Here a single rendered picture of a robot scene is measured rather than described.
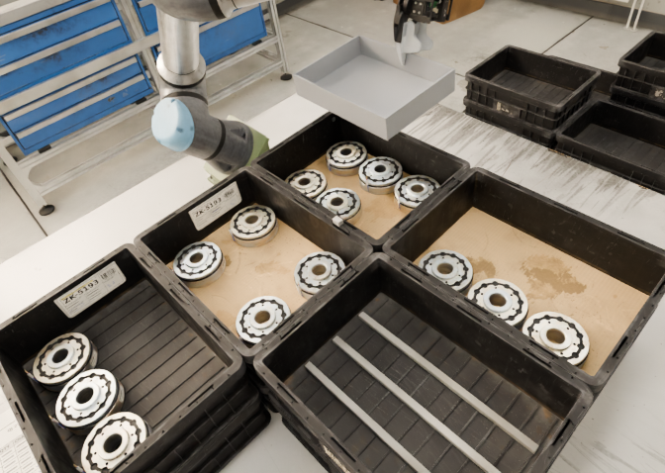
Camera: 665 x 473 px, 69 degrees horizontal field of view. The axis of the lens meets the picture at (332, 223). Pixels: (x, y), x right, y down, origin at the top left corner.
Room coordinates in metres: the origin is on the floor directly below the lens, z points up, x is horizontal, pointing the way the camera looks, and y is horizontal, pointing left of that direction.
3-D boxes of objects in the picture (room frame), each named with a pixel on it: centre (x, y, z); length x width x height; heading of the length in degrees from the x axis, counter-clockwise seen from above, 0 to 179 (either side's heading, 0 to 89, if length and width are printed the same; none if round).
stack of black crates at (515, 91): (1.59, -0.84, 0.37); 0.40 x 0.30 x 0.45; 36
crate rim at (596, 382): (0.50, -0.31, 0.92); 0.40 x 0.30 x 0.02; 37
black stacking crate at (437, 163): (0.82, -0.07, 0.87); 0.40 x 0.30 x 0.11; 37
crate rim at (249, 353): (0.64, 0.17, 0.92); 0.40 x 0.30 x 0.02; 37
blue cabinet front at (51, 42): (2.29, 1.13, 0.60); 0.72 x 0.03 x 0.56; 126
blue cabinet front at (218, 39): (2.76, 0.48, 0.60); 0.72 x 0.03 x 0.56; 126
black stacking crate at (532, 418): (0.32, -0.07, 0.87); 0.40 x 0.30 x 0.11; 37
